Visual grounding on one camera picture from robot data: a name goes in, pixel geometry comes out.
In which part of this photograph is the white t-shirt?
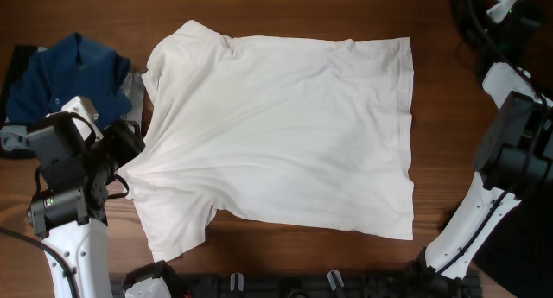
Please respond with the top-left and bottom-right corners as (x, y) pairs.
(119, 21), (414, 261)

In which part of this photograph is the left black cable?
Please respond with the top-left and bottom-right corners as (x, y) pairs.
(0, 226), (81, 298)

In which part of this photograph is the light grey folded garment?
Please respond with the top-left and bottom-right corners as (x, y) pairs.
(0, 46), (148, 153)

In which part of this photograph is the black cable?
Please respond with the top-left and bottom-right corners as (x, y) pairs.
(465, 0), (550, 109)
(0, 226), (81, 298)

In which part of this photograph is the right black cable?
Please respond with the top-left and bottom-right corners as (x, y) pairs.
(465, 0), (550, 109)

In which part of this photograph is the blue polo shirt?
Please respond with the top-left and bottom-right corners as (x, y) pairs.
(6, 33), (132, 129)

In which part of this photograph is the black garment right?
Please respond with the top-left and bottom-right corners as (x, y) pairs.
(425, 186), (552, 297)

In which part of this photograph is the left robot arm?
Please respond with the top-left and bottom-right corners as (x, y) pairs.
(28, 112), (145, 297)

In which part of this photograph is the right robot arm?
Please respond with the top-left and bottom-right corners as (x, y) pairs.
(397, 0), (552, 297)

